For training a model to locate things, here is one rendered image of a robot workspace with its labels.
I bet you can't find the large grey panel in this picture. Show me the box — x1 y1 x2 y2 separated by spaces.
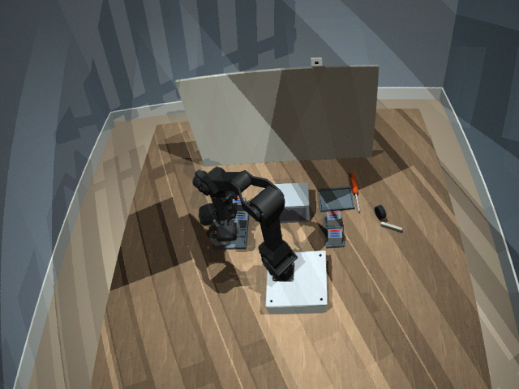
175 64 379 166

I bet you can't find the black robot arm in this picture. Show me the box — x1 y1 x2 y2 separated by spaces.
192 166 298 282

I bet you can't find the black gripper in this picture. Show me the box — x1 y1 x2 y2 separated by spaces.
213 191 238 242

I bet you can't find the white rectangular bar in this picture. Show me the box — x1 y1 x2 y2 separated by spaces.
380 222 402 232

